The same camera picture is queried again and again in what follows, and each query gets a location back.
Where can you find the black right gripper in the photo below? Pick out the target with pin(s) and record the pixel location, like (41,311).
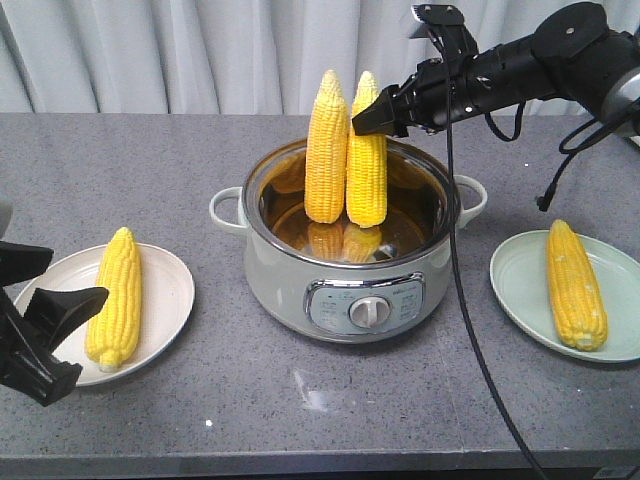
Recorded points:
(425,101)

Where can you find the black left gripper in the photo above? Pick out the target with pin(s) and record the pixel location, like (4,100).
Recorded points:
(28,342)

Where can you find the yellow corn cob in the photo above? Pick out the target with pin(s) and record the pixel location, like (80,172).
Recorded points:
(112,335)
(366,179)
(580,317)
(326,152)

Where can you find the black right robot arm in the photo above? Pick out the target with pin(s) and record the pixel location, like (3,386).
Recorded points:
(572,55)

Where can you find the white round plate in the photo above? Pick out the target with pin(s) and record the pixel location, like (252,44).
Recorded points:
(167,300)

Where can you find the pale green electric cooking pot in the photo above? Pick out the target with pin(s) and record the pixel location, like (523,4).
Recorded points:
(339,282)

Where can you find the pale green round plate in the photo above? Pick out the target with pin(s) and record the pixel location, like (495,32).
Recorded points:
(519,280)

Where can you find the white pleated curtain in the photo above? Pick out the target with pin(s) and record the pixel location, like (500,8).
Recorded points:
(197,57)

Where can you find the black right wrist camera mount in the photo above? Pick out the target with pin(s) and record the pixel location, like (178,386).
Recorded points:
(444,26)

